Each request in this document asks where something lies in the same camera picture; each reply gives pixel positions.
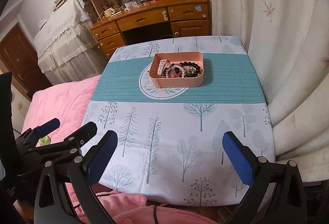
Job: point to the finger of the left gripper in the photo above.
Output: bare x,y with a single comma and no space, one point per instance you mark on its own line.
81,136
47,128

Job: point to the lace covered cabinet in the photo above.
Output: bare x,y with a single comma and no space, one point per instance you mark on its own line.
66,48

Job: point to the pink rectangular tray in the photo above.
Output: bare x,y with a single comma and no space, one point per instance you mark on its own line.
174,76

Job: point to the cream floral curtain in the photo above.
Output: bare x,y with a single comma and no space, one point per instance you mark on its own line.
287,43

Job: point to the brown wooden door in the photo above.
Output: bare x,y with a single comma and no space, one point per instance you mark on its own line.
20,58

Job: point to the wooden desk with drawers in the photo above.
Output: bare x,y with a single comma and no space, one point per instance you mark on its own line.
153,20

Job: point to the tree print tablecloth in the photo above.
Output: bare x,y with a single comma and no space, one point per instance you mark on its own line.
170,140

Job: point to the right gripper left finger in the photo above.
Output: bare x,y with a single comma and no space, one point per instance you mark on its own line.
98,157

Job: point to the white watch band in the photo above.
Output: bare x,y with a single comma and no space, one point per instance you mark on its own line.
163,64

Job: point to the gold ornate brooch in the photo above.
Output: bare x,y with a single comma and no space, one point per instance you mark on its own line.
189,69

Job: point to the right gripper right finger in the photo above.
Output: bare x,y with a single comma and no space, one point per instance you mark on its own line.
244,161

